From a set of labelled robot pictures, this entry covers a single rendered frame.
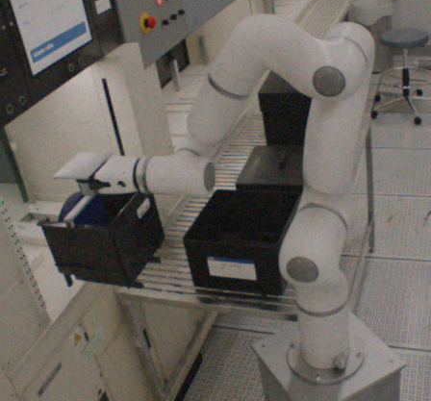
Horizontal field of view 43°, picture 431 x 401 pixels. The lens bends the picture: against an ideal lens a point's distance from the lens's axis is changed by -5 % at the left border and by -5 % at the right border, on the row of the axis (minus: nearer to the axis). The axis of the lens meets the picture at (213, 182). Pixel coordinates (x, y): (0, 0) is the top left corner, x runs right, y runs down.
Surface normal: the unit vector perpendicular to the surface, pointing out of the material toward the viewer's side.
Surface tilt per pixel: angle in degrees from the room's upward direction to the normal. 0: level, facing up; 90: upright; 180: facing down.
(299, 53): 62
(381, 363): 0
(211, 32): 90
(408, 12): 90
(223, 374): 0
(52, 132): 90
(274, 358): 0
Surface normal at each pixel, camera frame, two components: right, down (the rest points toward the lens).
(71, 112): -0.35, 0.51
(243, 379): -0.17, -0.86
